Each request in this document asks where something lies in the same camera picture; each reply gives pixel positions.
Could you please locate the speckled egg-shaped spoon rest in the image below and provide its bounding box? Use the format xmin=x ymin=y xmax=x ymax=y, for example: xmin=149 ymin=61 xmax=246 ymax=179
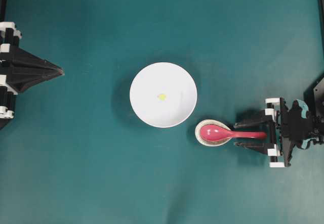
xmin=195 ymin=119 xmax=231 ymax=147

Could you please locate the white round bowl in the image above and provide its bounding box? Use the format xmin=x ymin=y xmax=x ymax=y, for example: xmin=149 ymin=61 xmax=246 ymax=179
xmin=129 ymin=62 xmax=197 ymax=128

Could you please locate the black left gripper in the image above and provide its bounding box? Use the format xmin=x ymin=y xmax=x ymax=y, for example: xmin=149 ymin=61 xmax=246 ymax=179
xmin=0 ymin=21 xmax=64 ymax=130

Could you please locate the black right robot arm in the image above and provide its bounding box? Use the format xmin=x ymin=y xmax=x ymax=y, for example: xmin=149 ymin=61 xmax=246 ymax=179
xmin=234 ymin=98 xmax=323 ymax=168

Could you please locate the pink plastic spoon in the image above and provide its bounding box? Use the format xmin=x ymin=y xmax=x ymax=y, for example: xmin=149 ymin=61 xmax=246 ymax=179
xmin=207 ymin=126 xmax=267 ymax=140

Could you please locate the yellow hexagonal prism block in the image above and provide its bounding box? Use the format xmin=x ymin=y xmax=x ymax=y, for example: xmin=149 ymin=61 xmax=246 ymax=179
xmin=157 ymin=94 xmax=167 ymax=101

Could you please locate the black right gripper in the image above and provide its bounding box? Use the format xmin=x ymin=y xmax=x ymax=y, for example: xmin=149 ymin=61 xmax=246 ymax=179
xmin=233 ymin=98 xmax=285 ymax=168

